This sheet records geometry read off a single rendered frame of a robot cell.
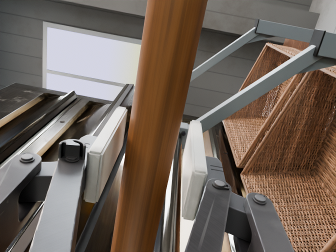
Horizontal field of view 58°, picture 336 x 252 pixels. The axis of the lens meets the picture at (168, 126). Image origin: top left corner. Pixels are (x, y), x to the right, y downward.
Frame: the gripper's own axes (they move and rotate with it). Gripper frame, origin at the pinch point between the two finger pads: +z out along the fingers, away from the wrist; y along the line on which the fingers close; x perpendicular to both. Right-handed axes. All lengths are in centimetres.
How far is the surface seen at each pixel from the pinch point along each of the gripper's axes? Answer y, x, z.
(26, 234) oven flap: -22, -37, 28
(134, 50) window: -44, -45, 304
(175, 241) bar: 3.9, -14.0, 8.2
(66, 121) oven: -45, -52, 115
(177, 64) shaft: 0.6, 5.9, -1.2
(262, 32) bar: 26, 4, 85
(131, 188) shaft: -0.8, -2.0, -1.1
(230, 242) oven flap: 24, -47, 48
